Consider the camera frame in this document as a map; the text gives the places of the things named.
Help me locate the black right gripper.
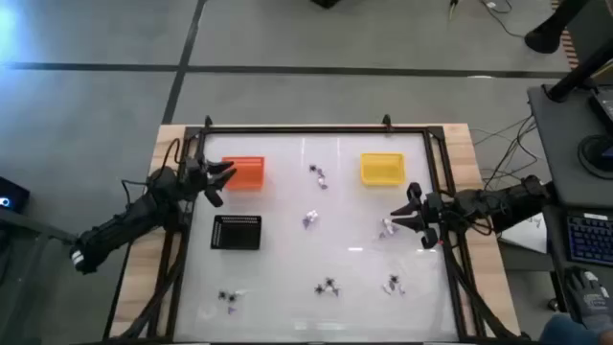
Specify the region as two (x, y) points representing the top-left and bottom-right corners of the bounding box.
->
(389, 182), (449, 250)

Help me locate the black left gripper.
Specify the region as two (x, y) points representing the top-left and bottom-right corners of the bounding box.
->
(183, 153), (238, 209)

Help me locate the orange plastic basket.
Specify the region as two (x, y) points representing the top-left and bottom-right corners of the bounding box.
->
(220, 155), (266, 192)

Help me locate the yellow plastic basket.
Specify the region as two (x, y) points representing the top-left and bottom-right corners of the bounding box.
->
(359, 151), (407, 187)

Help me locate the black plastic basket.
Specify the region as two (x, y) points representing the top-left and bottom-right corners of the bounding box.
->
(210, 214), (263, 251)

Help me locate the white paper sheet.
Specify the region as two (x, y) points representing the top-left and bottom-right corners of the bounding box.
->
(500, 213), (550, 255)

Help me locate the dark grey desk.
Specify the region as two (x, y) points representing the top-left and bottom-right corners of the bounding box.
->
(528, 83), (613, 208)
(543, 205), (613, 327)

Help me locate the backlit black keyboard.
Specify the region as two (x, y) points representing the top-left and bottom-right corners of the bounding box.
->
(566, 213), (613, 267)

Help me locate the grey metal stand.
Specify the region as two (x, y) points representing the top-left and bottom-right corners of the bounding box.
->
(0, 208), (80, 339)

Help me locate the round black monitor base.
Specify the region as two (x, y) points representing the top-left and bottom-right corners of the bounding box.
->
(577, 133), (613, 181)

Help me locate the person's hand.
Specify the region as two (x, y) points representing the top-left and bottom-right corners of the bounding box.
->
(563, 265), (613, 332)

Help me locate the person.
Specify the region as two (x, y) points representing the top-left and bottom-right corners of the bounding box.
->
(539, 313), (613, 345)
(523, 0), (591, 55)

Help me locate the black box with blue light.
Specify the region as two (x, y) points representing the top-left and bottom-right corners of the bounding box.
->
(0, 175), (32, 215)

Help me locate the black laptop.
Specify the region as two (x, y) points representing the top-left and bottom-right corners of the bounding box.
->
(587, 84), (613, 136)

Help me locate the black stand pole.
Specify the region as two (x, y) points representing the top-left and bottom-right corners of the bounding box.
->
(547, 36), (613, 103)

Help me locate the dark mat with striped edge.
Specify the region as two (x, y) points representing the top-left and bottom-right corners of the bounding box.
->
(549, 0), (613, 71)

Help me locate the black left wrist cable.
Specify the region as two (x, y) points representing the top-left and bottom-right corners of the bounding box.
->
(162, 136), (200, 169)

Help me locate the black floor cable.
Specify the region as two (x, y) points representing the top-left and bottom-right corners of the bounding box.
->
(471, 113), (542, 193)
(481, 0), (528, 39)

